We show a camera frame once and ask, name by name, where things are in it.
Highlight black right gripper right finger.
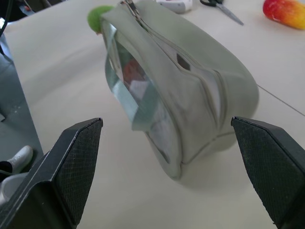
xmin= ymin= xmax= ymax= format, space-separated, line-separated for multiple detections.
xmin=231 ymin=116 xmax=305 ymax=229

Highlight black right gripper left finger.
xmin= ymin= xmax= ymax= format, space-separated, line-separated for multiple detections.
xmin=0 ymin=117 xmax=103 ymax=229

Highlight grey-green zippered pouch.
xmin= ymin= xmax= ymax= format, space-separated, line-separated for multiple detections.
xmin=101 ymin=0 xmax=260 ymax=181

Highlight white shoe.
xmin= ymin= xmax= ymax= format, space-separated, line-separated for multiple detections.
xmin=6 ymin=145 xmax=34 ymax=174

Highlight green round fruit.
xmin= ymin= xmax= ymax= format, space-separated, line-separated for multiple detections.
xmin=86 ymin=5 xmax=114 ymax=36

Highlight red yellow mango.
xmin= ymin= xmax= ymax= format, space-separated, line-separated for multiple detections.
xmin=262 ymin=0 xmax=305 ymax=30

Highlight white box with red print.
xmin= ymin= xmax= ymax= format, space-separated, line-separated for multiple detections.
xmin=156 ymin=0 xmax=194 ymax=14

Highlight black cable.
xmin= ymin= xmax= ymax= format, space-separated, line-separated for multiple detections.
xmin=0 ymin=0 xmax=15 ymax=36

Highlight black handled scissors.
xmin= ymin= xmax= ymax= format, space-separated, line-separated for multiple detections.
xmin=199 ymin=0 xmax=244 ymax=26

